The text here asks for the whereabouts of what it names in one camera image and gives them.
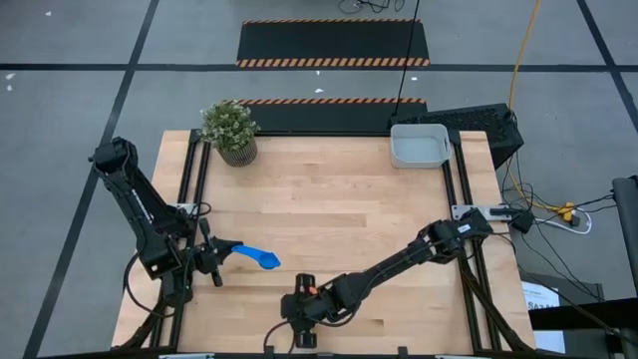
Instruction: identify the white plastic basket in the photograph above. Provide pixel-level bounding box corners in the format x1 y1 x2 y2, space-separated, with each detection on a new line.
390 123 453 170

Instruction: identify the small potted green plant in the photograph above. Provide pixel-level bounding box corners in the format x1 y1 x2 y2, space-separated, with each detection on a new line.
199 101 260 169

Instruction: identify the black furniture edge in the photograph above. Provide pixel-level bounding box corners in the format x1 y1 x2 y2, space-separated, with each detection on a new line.
611 175 638 300

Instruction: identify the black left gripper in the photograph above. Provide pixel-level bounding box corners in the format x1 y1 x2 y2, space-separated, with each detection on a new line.
192 217 245 288

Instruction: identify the small blue measuring cup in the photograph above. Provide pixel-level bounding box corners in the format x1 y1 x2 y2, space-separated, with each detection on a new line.
231 243 282 271

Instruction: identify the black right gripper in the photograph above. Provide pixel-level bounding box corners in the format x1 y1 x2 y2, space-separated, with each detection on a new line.
280 272 333 349

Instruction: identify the black aluminium table frame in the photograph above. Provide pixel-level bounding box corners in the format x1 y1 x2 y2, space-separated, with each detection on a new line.
119 128 537 359

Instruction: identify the white paper sheet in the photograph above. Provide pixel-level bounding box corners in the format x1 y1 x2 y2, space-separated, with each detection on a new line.
520 279 567 354

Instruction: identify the black power adapter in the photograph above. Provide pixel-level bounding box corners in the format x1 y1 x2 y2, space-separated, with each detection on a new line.
507 208 537 234

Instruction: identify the black hazard-striped floor mat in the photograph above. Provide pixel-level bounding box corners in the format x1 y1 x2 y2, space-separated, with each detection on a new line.
221 98 429 136
235 18 431 69

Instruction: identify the black hanging cable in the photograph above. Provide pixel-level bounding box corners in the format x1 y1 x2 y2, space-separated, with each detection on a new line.
393 0 421 119

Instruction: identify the thick yellow hanging cable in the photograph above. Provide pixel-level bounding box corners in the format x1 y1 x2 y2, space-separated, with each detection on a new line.
506 0 574 220

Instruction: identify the white cable loop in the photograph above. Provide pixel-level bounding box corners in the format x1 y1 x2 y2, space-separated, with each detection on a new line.
535 208 594 235

